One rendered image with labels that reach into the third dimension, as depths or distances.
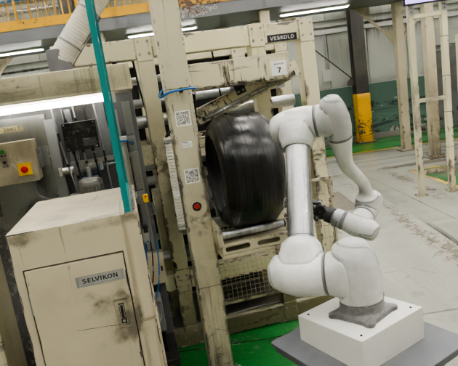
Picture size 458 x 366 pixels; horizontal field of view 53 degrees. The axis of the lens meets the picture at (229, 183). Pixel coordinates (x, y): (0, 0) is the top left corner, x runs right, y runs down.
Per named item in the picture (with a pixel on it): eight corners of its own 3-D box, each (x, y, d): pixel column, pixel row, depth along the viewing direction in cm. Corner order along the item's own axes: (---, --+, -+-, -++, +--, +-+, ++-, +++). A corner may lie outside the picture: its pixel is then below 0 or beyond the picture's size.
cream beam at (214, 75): (187, 92, 248) (182, 64, 246) (181, 94, 273) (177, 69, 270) (291, 78, 260) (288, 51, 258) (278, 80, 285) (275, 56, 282)
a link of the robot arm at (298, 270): (325, 293, 156) (263, 295, 164) (333, 298, 170) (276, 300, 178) (314, 96, 182) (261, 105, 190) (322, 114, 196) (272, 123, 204)
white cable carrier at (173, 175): (179, 230, 234) (163, 138, 225) (178, 228, 238) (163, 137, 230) (187, 228, 235) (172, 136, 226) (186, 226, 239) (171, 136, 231)
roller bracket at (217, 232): (219, 249, 227) (216, 230, 225) (205, 229, 265) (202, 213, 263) (225, 247, 228) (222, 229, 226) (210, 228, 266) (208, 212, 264)
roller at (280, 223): (221, 241, 230) (220, 232, 230) (219, 239, 235) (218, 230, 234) (286, 227, 237) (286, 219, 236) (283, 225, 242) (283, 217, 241)
